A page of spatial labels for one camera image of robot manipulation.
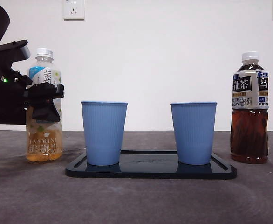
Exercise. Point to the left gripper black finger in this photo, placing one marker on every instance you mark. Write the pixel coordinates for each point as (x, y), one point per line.
(45, 112)

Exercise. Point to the jasmine oolong tea bottle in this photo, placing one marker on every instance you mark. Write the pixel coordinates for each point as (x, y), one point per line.
(44, 140)

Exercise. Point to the dark oolong tea bottle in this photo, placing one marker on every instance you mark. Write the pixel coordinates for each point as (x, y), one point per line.
(249, 135)

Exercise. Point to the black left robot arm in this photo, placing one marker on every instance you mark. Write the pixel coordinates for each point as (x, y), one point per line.
(1, 105)

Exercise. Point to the blue ribbed plastic cup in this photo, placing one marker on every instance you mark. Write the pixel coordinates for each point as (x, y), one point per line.
(193, 133)
(104, 133)

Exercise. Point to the dark teal plastic tray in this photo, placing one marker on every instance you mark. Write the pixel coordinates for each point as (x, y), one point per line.
(150, 172)

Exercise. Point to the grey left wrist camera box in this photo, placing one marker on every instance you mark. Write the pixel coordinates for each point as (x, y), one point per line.
(24, 53)

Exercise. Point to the white wall socket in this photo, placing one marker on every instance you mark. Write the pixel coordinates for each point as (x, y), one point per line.
(73, 10)

